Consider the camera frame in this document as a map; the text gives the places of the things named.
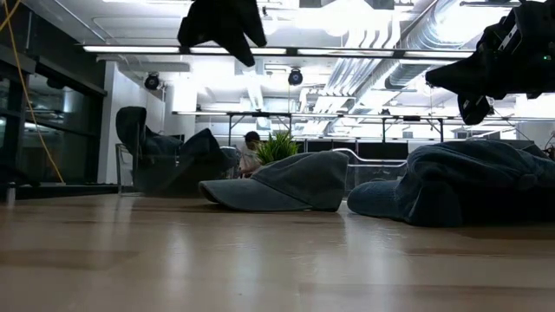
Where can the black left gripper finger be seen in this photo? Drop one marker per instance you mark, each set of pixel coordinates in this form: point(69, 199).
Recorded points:
point(243, 52)
point(258, 34)

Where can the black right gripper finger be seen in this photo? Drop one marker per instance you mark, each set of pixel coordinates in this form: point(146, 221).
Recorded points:
point(451, 80)

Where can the blue denim cap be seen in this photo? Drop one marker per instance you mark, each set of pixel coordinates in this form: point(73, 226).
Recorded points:
point(455, 182)

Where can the navy blue cap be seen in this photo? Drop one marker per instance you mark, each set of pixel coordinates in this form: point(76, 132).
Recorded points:
point(191, 160)

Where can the light grey cap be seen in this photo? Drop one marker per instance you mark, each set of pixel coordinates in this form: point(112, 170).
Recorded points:
point(295, 182)

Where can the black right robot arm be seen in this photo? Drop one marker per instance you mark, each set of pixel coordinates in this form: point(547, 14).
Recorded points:
point(537, 43)

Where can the black hanging spotlight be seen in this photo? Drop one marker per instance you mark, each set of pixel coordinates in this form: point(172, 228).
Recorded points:
point(295, 77)
point(152, 81)

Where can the green plant in white pot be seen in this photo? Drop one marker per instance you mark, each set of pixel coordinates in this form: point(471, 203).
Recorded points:
point(277, 149)

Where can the person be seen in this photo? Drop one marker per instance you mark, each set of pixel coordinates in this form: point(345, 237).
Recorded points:
point(250, 156)

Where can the clear plastic bin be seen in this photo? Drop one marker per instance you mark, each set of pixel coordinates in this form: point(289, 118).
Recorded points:
point(123, 169)
point(377, 177)

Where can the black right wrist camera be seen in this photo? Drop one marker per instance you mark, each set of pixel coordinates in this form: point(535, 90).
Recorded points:
point(474, 108)

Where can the silver ventilation duct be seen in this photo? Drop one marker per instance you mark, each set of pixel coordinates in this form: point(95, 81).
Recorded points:
point(403, 76)

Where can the black aluminium table frame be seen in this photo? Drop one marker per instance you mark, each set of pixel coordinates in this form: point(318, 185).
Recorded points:
point(65, 190)

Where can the silver frame post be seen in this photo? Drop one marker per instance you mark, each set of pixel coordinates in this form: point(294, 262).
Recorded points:
point(11, 193)

